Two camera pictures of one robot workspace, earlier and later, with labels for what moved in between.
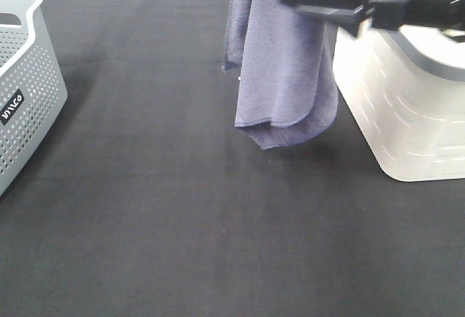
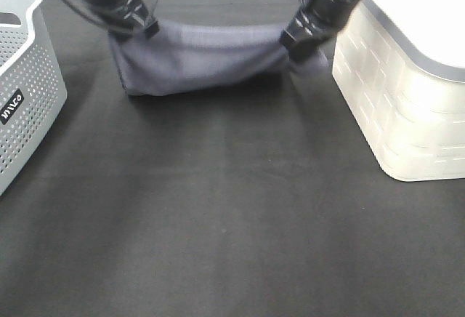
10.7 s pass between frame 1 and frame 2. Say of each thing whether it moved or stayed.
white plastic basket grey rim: stayed
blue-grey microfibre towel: moved
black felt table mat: stayed
